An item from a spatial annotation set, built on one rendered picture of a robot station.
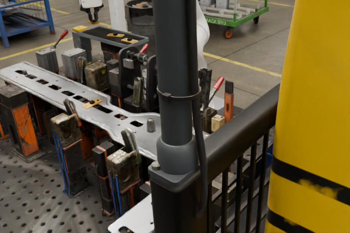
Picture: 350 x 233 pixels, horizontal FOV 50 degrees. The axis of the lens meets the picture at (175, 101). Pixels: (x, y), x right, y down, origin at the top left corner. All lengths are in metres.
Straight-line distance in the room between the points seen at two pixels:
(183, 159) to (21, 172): 1.58
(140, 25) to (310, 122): 4.06
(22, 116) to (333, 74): 1.59
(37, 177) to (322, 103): 1.54
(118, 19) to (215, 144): 5.16
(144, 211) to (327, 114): 0.78
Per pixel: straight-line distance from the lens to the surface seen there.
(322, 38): 0.30
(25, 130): 1.82
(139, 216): 1.03
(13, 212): 1.62
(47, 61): 2.10
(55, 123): 1.42
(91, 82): 1.76
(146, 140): 1.31
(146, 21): 4.30
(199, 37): 1.68
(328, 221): 0.38
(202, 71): 1.27
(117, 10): 5.41
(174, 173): 0.27
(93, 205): 1.54
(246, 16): 5.50
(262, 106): 0.37
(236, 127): 0.33
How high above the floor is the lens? 1.72
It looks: 28 degrees down
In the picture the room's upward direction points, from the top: 3 degrees counter-clockwise
